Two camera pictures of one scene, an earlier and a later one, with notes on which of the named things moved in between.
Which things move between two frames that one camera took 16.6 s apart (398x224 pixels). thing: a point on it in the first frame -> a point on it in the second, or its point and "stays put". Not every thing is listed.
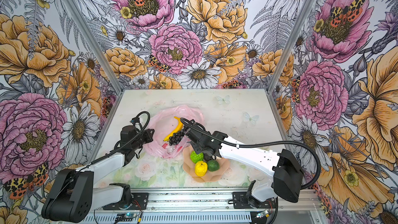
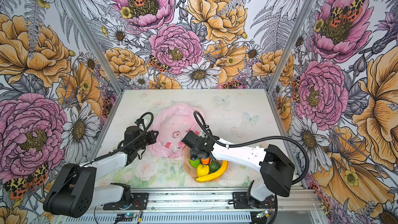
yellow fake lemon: [200, 168] stays put
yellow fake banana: [180, 126] -> [215, 175]
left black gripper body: [145, 139] stays put
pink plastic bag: [162, 122] stays put
